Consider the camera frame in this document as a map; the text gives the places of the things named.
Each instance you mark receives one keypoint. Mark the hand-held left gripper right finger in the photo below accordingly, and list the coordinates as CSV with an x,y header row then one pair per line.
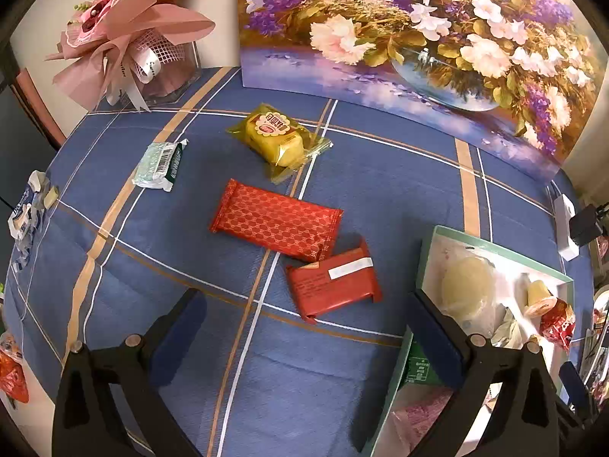
x,y
433,338

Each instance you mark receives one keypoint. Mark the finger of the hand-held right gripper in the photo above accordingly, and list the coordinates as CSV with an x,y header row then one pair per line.
x,y
573,383

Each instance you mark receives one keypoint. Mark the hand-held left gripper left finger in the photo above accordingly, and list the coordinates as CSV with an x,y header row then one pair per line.
x,y
178,338

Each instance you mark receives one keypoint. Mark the green-edged clear cracker packet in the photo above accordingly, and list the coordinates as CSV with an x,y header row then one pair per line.
x,y
418,366

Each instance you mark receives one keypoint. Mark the beige paper snack packet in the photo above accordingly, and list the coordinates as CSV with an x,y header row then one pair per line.
x,y
506,331

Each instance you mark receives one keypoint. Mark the pale yellow jelly cup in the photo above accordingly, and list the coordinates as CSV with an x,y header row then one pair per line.
x,y
540,295

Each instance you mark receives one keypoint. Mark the white tray with green rim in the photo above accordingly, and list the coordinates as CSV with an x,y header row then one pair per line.
x,y
516,271

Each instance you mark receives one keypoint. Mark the small red snack packet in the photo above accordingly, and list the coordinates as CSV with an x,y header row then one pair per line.
x,y
559,323

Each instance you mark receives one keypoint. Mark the clear packet with pale pastry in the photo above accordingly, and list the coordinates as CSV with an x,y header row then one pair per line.
x,y
468,288

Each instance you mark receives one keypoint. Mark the blue plaid tablecloth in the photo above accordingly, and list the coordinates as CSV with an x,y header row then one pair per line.
x,y
190,247

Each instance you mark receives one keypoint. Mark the dark red boxed snack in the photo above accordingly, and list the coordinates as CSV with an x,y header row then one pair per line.
x,y
333,281

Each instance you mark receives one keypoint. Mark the red patterned snack packet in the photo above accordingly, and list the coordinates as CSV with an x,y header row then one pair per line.
x,y
276,219

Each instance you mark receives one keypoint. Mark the white power strip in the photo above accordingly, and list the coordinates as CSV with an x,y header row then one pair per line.
x,y
566,228

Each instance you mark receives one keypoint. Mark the black power adapter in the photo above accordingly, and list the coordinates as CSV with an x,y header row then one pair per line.
x,y
586,226

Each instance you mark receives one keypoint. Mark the red crinkled packet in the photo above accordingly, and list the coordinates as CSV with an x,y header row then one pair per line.
x,y
12,376

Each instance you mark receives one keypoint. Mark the small green white packet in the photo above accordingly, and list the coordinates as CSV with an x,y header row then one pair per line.
x,y
157,166

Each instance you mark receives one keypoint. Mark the crumpled white blue wrapper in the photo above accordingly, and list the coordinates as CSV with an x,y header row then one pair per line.
x,y
28,209

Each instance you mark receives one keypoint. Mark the yellow cake packet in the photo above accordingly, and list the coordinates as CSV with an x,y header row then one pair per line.
x,y
278,140

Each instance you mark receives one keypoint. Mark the floral painting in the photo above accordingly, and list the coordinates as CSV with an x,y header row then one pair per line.
x,y
428,33

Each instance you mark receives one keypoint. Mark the pink flower bouquet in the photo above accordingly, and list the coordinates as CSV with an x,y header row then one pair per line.
x,y
128,24

